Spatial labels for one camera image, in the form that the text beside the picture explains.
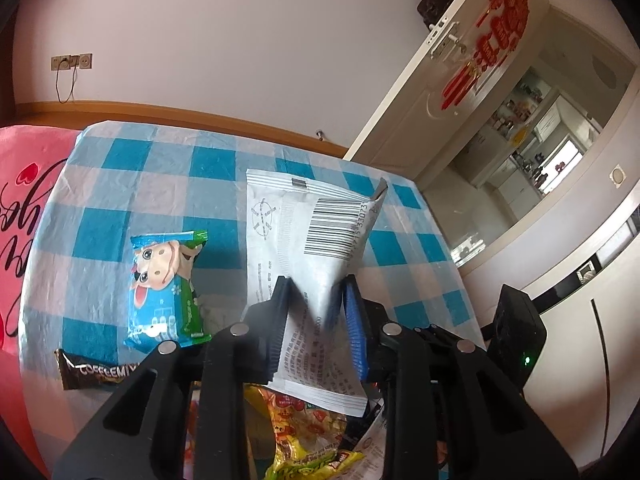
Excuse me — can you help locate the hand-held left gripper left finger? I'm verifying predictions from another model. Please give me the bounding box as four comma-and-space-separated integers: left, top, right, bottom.
52, 276, 296, 480

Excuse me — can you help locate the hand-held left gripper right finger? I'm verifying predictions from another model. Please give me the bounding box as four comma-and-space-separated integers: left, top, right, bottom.
340, 274, 581, 480

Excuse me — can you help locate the white barcode packet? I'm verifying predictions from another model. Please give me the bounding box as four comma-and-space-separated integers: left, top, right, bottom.
245, 168, 390, 417

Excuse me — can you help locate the white appliance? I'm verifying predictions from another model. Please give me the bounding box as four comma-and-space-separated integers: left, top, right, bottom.
515, 200, 640, 476

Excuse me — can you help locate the yellow snack packet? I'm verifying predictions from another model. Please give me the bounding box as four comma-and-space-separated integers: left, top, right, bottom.
245, 385, 366, 480

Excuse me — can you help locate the white printed wrapper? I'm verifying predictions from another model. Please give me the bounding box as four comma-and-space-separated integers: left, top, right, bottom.
340, 400, 388, 466

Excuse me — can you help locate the blue green cow snack packet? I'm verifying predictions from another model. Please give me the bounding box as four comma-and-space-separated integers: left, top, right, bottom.
123, 229, 208, 350

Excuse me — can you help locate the brown coffee packet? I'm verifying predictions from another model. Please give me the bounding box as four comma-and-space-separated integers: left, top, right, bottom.
54, 348, 143, 391

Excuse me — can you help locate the kitchen shelf with jars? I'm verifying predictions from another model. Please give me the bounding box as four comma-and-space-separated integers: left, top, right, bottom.
475, 70, 601, 196

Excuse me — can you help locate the blue white checkered tablecloth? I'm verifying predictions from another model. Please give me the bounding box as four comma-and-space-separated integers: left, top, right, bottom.
20, 121, 488, 480

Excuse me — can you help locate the cream door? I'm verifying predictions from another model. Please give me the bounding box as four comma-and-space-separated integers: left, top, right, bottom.
344, 0, 551, 181

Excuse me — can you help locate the pink bed sheet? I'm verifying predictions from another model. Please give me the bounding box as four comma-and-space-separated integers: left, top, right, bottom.
0, 125, 83, 476

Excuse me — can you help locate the red paper door decoration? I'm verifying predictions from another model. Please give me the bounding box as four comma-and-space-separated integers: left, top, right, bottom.
440, 0, 538, 111

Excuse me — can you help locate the wooden wall trim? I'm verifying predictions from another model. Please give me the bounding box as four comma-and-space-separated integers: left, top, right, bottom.
15, 101, 351, 161

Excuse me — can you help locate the metal door handle lock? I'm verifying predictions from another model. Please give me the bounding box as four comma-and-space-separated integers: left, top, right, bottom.
427, 17, 468, 61

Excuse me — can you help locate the thin black cable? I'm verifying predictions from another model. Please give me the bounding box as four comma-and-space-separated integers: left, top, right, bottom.
55, 64, 79, 105

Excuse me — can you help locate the wall socket strip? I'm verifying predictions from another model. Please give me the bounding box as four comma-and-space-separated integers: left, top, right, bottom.
51, 53, 94, 71

